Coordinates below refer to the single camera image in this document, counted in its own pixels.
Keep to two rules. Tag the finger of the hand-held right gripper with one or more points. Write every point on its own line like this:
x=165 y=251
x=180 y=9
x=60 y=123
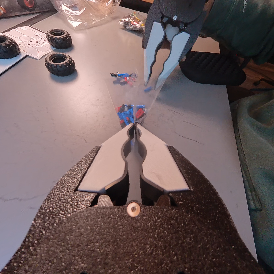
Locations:
x=175 y=51
x=153 y=45

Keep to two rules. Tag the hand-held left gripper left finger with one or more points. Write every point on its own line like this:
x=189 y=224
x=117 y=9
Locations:
x=105 y=167

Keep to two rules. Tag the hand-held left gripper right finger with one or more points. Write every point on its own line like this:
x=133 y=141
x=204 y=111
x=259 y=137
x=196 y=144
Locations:
x=165 y=167

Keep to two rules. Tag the large pile of toy pins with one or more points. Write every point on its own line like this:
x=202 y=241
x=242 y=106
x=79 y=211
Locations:
x=124 y=77

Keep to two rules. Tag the clear plastic bag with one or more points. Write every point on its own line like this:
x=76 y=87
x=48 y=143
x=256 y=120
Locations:
x=85 y=10
x=150 y=96

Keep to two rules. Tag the small cluster of toy pins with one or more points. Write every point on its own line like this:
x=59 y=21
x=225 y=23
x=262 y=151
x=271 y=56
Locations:
x=130 y=113

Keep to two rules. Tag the black toy tyre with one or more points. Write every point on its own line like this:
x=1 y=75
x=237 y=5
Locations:
x=5 y=50
x=51 y=68
x=53 y=42

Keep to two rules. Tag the person's right forearm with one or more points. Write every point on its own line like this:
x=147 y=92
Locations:
x=239 y=25

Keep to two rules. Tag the grey desk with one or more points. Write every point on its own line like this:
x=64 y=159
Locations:
x=51 y=128

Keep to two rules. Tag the white desk lamp stand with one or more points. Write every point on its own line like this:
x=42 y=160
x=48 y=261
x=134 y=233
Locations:
x=8 y=64

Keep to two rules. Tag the small bag of coloured parts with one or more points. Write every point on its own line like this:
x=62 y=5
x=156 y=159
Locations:
x=132 y=21

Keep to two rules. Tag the black padded armrest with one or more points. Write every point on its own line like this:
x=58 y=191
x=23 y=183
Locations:
x=214 y=68

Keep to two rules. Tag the crumpled clear plastic bag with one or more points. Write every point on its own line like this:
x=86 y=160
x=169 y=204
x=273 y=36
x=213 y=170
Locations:
x=85 y=10

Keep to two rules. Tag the white sticker sheet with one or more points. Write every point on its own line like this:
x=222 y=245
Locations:
x=30 y=40

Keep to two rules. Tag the toy truck set box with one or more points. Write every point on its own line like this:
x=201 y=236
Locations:
x=21 y=4

